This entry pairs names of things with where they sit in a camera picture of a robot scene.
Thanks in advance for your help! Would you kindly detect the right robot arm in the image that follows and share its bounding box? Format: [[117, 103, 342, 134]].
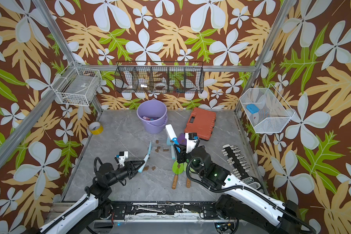
[[174, 144, 316, 234]]

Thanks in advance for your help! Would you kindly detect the white brush blue handle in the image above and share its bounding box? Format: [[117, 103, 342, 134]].
[[165, 124, 181, 153]]

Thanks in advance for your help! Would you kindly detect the steel combination wrench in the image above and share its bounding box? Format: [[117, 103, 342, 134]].
[[134, 205, 166, 214]]

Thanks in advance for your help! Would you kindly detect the white wire basket left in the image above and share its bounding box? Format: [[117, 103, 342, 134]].
[[52, 62, 102, 106]]

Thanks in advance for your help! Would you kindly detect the white wire basket right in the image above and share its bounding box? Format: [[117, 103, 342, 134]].
[[239, 85, 295, 134]]

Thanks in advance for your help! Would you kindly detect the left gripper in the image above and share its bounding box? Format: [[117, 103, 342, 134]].
[[107, 159, 144, 188]]

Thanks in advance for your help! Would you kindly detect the black wire basket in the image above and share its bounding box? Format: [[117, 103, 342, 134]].
[[113, 61, 205, 94]]

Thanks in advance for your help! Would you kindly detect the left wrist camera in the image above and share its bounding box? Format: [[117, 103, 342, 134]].
[[115, 151, 128, 166]]

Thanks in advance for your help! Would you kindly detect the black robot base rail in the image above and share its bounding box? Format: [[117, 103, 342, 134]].
[[86, 201, 243, 220]]

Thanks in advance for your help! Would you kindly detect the light blue round trowel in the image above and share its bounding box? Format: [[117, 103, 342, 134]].
[[138, 141, 152, 173]]

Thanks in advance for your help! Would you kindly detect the blue object in basket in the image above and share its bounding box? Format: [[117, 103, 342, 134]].
[[246, 103, 260, 114]]

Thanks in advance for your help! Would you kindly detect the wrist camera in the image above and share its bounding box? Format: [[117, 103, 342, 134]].
[[115, 151, 128, 166], [185, 133, 200, 154]]

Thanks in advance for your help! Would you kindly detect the purple plastic bucket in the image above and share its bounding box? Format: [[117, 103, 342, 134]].
[[136, 99, 168, 134]]

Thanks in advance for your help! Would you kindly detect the red plastic tool case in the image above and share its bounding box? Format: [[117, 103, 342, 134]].
[[184, 107, 216, 141]]

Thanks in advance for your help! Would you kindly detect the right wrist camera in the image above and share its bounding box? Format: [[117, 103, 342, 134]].
[[185, 133, 200, 154]]

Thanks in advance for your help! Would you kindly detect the green pointed trowel wooden handle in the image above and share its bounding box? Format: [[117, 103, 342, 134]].
[[172, 161, 184, 190]]

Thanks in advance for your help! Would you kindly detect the green square trowel right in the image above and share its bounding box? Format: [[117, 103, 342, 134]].
[[184, 163, 191, 188]]

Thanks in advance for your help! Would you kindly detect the yellow tape roll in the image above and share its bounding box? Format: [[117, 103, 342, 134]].
[[88, 122, 103, 135]]

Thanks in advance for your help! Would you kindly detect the black socket bit rack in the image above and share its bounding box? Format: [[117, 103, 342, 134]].
[[221, 144, 261, 189]]

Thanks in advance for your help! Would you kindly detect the white wire basket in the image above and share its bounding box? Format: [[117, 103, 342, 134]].
[[52, 62, 102, 106], [239, 85, 295, 134]]

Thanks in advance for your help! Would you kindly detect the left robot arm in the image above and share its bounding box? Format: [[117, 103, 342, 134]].
[[25, 157, 145, 234]]

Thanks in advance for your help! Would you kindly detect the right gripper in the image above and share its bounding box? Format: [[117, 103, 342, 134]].
[[174, 143, 206, 178]]

